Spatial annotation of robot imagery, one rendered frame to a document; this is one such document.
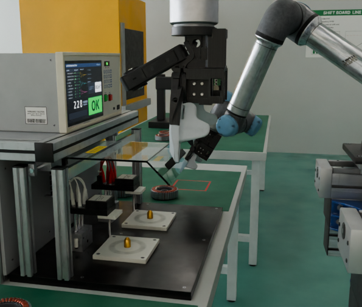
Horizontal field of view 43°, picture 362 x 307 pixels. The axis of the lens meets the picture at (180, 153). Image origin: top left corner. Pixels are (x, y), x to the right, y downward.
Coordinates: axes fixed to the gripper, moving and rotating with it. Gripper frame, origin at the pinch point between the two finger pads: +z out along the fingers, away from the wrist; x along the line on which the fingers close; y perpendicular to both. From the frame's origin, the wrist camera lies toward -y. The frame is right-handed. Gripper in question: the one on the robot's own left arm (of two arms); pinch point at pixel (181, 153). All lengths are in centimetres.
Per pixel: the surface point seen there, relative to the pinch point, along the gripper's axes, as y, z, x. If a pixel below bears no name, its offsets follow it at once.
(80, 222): -38, 31, 46
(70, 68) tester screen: -36, -13, 42
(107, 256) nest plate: -27, 37, 38
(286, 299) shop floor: 29, 115, 167
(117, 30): -136, -42, 395
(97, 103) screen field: -36, -2, 59
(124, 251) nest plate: -23, 37, 42
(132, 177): -28, 23, 69
